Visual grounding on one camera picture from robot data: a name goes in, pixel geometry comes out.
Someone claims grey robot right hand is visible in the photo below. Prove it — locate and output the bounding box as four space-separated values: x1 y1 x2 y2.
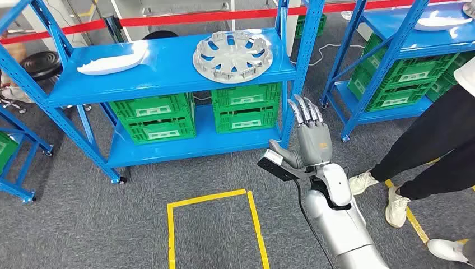
268 94 334 171

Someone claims blue metal shelf rack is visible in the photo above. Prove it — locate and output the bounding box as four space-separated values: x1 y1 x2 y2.
0 0 327 185
319 0 475 143
0 105 54 204

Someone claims yellow floor tape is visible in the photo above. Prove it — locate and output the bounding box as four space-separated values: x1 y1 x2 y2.
167 188 271 269
384 157 475 247

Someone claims red barrier belt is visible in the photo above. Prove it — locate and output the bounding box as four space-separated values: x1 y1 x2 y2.
0 0 463 45

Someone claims white cabinet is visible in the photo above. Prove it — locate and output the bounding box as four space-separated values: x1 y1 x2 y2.
22 0 89 49

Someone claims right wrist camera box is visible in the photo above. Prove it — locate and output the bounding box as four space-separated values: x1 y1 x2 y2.
257 149 311 183

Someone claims black camera cable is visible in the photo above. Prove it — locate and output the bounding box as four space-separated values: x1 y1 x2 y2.
294 179 338 269

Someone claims white floor cable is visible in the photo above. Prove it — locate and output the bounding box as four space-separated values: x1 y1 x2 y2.
289 43 366 68

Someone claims black stanchion post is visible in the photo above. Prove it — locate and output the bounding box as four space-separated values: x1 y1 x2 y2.
102 14 126 43

